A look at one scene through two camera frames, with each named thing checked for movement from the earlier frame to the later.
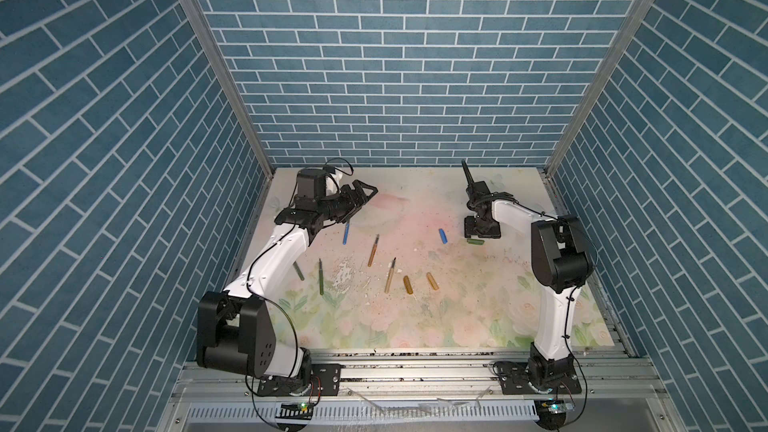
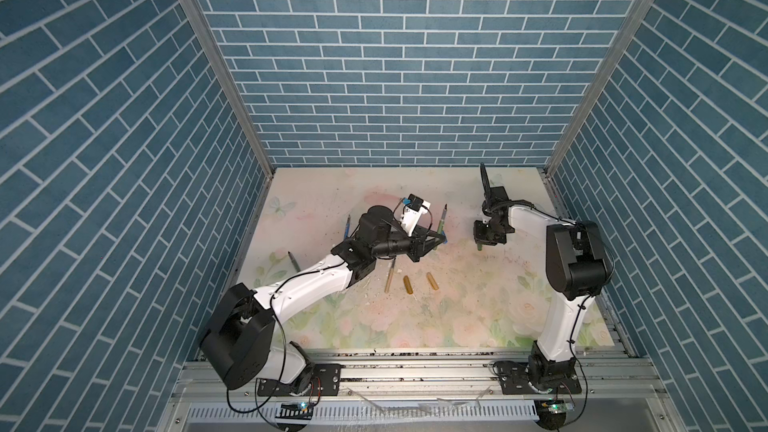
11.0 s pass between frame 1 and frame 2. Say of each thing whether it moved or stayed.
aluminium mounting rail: stayed
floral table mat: stayed
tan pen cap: stayed
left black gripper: moved
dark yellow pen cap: stayed
